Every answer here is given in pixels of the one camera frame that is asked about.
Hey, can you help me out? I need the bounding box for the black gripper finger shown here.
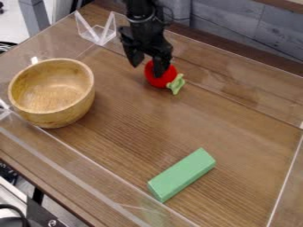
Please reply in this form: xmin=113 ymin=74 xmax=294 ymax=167
xmin=121 ymin=39 xmax=144 ymax=67
xmin=152 ymin=55 xmax=172 ymax=78

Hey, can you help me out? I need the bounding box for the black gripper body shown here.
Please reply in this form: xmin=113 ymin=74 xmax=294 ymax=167
xmin=119 ymin=16 xmax=172 ymax=57

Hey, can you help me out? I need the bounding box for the red plush strawberry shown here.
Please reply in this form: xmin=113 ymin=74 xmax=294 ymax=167
xmin=144 ymin=60 xmax=185 ymax=95

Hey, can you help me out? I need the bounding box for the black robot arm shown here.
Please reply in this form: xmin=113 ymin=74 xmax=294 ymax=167
xmin=119 ymin=0 xmax=172 ymax=78

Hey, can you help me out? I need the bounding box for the wooden bowl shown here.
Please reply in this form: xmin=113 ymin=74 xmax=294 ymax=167
xmin=7 ymin=58 xmax=95 ymax=129

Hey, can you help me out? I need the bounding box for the grey table leg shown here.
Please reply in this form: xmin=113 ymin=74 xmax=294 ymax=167
xmin=17 ymin=0 xmax=49 ymax=36

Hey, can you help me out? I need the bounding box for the green rectangular block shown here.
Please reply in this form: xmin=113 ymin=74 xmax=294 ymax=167
xmin=147 ymin=148 xmax=216 ymax=203

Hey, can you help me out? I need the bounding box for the clear acrylic corner bracket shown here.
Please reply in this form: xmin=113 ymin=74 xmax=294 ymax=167
xmin=75 ymin=11 xmax=117 ymax=46

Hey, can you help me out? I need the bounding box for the clear acrylic enclosure wall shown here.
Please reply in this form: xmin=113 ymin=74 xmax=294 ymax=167
xmin=0 ymin=100 xmax=197 ymax=227

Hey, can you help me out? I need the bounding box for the black clamp bracket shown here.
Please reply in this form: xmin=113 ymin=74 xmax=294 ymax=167
xmin=27 ymin=199 xmax=68 ymax=227

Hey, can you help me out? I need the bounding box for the black cable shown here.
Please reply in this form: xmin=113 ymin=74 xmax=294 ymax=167
xmin=0 ymin=203 xmax=33 ymax=227

